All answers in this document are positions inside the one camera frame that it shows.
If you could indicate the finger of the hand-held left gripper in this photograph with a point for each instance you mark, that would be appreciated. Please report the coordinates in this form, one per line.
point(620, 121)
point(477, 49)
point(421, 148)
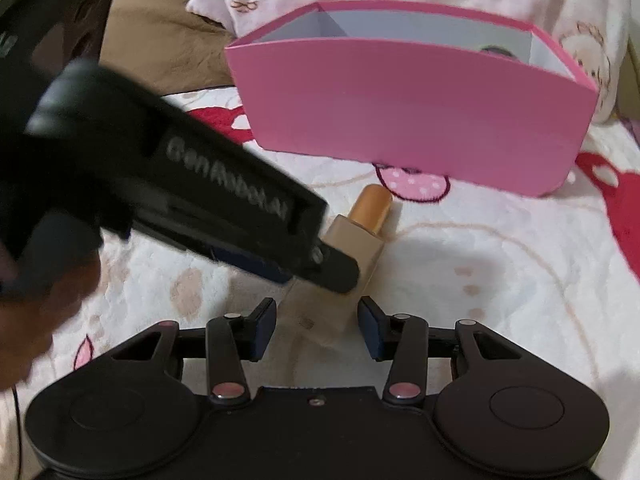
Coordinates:
point(335, 270)
point(250, 265)

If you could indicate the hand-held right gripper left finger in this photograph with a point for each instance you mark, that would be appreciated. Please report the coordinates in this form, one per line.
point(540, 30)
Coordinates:
point(264, 331)

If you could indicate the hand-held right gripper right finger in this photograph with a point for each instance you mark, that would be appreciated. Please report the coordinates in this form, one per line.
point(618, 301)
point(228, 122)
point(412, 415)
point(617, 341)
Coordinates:
point(372, 331)

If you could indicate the beige foundation bottle gold cap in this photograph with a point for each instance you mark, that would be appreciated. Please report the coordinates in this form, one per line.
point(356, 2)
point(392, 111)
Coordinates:
point(345, 255)

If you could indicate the pink cardboard box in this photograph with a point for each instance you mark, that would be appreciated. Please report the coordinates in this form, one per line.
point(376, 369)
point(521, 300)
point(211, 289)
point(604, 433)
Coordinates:
point(400, 115)

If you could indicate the person's left hand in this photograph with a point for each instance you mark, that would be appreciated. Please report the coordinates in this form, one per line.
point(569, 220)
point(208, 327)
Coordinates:
point(35, 325)

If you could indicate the brown pillow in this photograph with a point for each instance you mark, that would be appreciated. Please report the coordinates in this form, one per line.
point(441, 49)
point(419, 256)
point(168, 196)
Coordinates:
point(160, 45)

